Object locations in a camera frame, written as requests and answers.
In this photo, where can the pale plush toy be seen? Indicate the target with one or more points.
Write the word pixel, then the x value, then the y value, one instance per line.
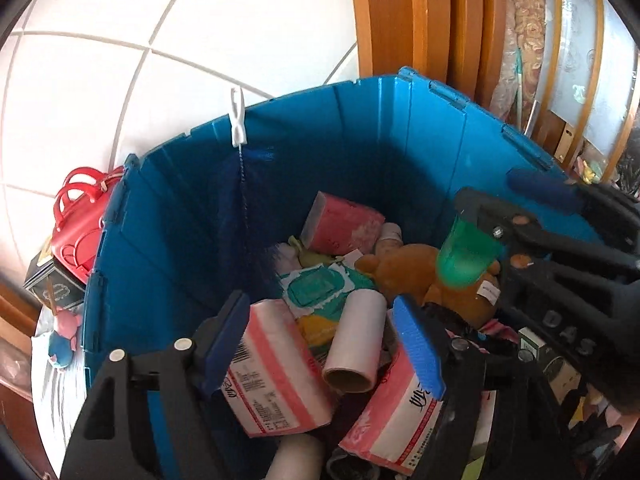
pixel 290 257

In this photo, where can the yellow packet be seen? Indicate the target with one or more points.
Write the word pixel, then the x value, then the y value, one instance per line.
pixel 320 332

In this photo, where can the red toy handbag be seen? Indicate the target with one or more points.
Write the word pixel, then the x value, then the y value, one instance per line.
pixel 75 250

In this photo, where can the small cream bottle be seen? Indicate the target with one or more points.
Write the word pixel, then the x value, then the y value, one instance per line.
pixel 389 240

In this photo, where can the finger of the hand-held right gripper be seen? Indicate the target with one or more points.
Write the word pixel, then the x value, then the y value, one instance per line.
pixel 540 247
pixel 545 187

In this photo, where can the green plastic cup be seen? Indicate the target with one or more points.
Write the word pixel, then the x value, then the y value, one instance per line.
pixel 465 260

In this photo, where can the white paper roll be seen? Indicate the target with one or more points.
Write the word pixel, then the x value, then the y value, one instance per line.
pixel 297 460
pixel 355 340

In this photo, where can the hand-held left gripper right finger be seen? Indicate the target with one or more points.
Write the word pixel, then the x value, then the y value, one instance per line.
pixel 417 345

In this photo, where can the brown teddy bear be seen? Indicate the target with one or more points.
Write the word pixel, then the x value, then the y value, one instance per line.
pixel 405 270

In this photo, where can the frosted glass door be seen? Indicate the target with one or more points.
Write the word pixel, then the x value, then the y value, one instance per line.
pixel 585 60

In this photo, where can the patterned fabric roll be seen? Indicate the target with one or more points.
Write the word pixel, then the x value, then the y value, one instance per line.
pixel 527 25

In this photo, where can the black box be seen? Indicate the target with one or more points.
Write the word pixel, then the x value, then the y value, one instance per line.
pixel 50 280

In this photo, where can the pink and blue plush toy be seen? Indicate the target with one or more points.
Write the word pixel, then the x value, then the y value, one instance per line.
pixel 62 350

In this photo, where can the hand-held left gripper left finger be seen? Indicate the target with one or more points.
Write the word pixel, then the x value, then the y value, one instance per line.
pixel 225 345

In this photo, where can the brown wooden furniture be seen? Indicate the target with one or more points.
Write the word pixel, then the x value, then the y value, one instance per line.
pixel 15 340

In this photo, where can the wooden door frame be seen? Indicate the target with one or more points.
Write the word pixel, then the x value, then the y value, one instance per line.
pixel 390 20

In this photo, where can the grey striped cloth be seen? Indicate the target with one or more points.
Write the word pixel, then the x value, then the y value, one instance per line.
pixel 55 410

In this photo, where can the blue plastic container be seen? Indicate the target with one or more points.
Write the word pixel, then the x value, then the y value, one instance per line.
pixel 350 150

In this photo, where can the green wet wipes pack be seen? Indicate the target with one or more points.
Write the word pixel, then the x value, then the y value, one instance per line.
pixel 320 290

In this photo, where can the pink tissue packet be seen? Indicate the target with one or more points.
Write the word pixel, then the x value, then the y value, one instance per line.
pixel 395 425
pixel 280 375
pixel 350 225

